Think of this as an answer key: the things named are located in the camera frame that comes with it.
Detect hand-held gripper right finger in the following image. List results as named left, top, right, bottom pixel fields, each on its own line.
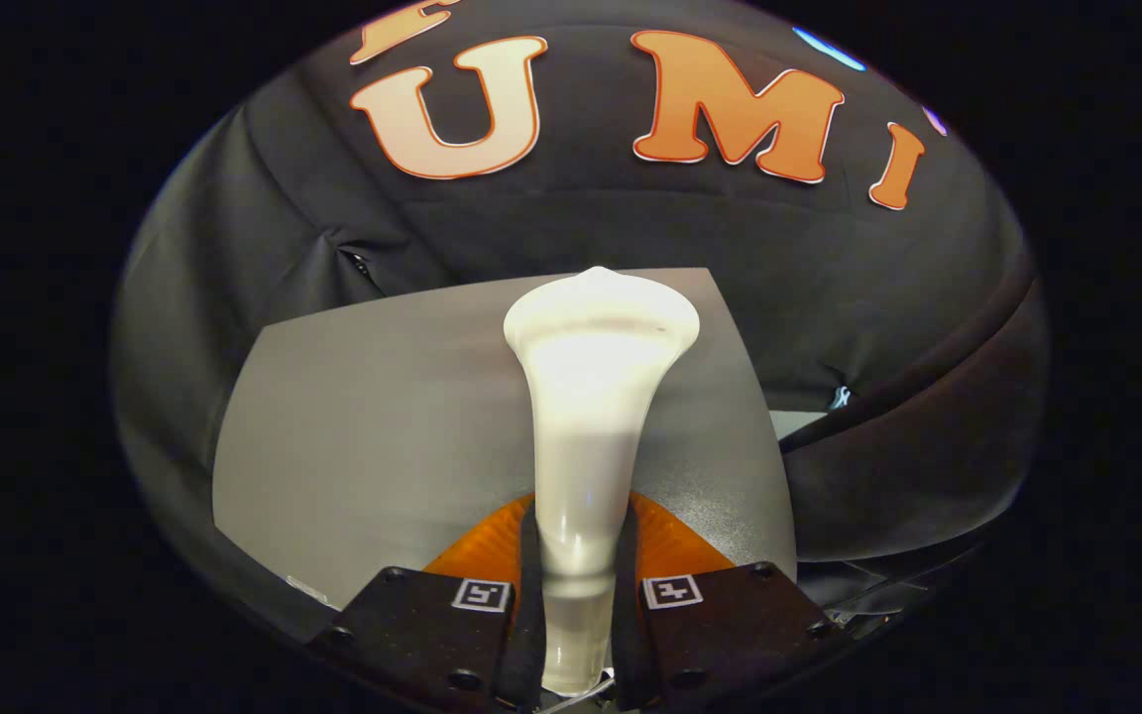
left=613, top=491, right=855, bottom=713

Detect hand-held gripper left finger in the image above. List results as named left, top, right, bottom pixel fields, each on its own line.
left=308, top=493, right=542, bottom=713

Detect white garment steamer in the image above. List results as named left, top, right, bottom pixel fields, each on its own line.
left=503, top=266, right=701, bottom=695

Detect grey drawer cabinet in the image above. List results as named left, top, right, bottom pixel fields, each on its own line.
left=212, top=268, right=798, bottom=611

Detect black backdrop cloth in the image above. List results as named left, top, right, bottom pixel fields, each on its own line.
left=113, top=0, right=1048, bottom=646

